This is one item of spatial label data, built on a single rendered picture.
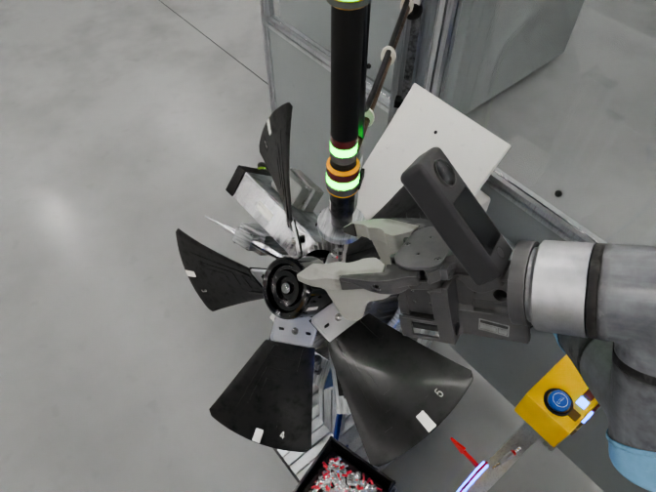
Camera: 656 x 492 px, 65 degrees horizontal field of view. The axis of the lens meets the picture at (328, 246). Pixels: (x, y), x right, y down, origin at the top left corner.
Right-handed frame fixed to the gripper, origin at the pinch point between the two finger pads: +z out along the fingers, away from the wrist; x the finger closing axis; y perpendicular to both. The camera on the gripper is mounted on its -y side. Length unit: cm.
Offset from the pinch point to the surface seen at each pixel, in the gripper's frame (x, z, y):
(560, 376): 44, -13, 56
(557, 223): 91, -4, 47
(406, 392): 18.2, 6.4, 40.5
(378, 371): 19.2, 11.7, 38.0
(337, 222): 16.4, 10.2, 6.7
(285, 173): 35.3, 33.2, 7.5
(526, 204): 95, 4, 44
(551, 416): 36, -13, 58
